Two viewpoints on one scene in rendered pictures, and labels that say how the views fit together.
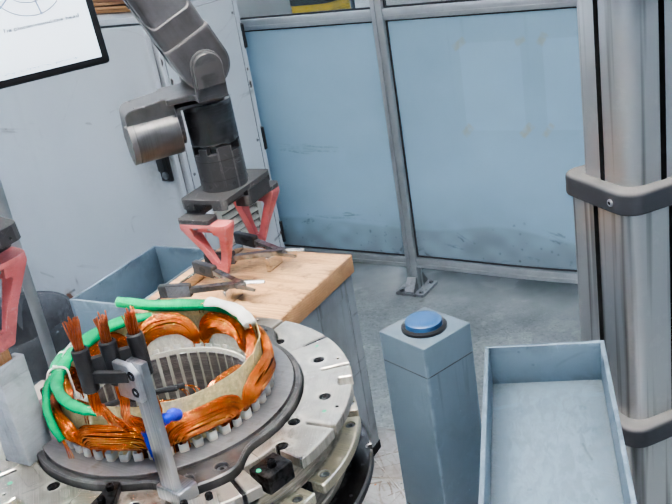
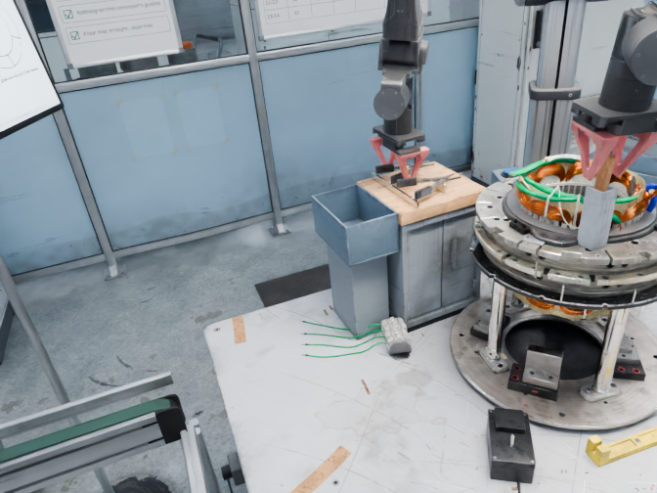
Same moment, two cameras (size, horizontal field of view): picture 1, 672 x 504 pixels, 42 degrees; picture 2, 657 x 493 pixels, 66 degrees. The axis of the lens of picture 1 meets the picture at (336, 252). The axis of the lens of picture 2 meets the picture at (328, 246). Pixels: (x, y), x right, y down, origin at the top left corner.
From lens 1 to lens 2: 114 cm
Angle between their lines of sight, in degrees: 48
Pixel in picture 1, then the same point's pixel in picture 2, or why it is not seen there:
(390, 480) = not seen: hidden behind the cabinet
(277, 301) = (460, 183)
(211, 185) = (406, 129)
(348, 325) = not seen: hidden behind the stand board
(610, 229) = (563, 109)
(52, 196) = not seen: outside the picture
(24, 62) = (16, 111)
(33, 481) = (623, 246)
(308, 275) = (441, 172)
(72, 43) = (40, 92)
